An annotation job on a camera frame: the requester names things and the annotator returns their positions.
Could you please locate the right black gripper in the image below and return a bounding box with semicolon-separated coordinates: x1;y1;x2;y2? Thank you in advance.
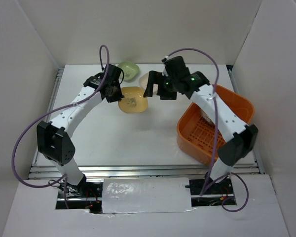
144;70;178;100

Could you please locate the yellow square plate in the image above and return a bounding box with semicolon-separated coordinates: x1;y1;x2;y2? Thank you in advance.
118;86;148;114

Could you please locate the orange plastic bin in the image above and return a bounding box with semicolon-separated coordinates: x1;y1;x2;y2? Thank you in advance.
177;85;255;166

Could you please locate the brown plate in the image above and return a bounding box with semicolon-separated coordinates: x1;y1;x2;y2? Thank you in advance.
200;109;214;124

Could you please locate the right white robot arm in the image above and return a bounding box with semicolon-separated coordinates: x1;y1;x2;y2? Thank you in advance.
144;56;258;194

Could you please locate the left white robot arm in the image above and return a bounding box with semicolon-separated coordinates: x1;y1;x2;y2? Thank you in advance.
37;64;124;197

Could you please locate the cream plate at back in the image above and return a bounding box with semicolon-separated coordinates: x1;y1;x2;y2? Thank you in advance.
139;73;158;95

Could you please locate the green plate at back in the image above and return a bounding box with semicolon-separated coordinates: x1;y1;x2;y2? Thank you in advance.
117;61;140;82

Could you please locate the white foil cover panel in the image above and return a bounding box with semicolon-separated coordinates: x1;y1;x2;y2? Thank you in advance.
102;177;193;214

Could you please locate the aluminium frame rail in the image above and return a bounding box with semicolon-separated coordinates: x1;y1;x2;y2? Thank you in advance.
28;65;265;179

